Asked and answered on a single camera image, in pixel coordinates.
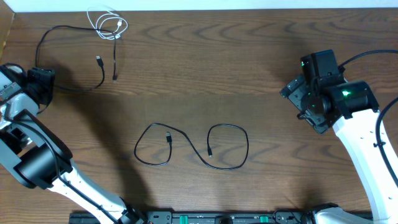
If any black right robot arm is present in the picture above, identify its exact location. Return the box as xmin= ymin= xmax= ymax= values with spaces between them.
xmin=280 ymin=50 xmax=397 ymax=223

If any white USB cable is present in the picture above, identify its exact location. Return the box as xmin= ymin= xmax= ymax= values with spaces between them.
xmin=86 ymin=6 xmax=129 ymax=41

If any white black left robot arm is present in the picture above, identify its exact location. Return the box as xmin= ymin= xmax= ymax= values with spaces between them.
xmin=1 ymin=63 xmax=147 ymax=223

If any black USB cable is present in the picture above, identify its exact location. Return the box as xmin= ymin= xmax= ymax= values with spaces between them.
xmin=133 ymin=122 xmax=250 ymax=171
xmin=34 ymin=24 xmax=118 ymax=93

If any black left camera cable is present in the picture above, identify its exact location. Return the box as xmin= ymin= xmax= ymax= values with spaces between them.
xmin=0 ymin=111 xmax=122 ymax=224

